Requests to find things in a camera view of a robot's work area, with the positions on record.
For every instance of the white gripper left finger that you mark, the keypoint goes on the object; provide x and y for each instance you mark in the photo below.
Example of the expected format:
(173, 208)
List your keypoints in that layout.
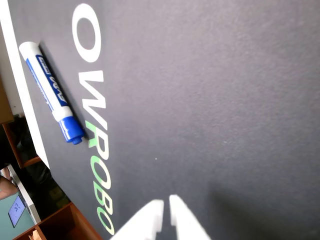
(142, 222)

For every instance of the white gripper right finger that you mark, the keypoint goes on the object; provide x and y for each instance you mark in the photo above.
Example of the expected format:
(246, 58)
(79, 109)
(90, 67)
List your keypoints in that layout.
(186, 222)

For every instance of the blue whiteboard marker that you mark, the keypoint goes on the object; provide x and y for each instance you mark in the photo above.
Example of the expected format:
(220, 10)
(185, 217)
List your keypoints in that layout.
(47, 82)

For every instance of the brown wooden shelf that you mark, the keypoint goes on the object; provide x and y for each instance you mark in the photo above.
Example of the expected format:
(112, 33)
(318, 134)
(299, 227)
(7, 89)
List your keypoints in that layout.
(62, 225)

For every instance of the dark grey WOWROBO mat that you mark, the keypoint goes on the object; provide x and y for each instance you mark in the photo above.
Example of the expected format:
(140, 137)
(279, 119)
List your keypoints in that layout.
(200, 100)

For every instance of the white laptop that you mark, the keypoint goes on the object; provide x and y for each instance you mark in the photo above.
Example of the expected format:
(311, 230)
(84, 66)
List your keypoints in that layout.
(21, 197)

